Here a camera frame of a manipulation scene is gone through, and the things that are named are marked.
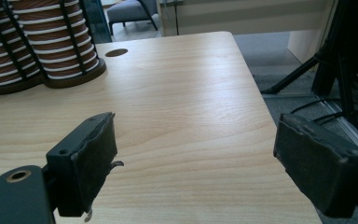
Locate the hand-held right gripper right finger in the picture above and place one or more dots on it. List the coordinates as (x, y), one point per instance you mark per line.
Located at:
(320, 168)

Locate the aluminium floor rail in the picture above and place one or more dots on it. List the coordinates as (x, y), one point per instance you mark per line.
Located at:
(354, 133)

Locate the grey upholstered chair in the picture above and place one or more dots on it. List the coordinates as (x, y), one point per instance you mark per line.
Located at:
(127, 11)

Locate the black tripod stand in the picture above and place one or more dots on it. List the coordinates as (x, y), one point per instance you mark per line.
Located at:
(351, 37)

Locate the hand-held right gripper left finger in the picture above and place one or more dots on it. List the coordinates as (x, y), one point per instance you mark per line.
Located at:
(84, 168)

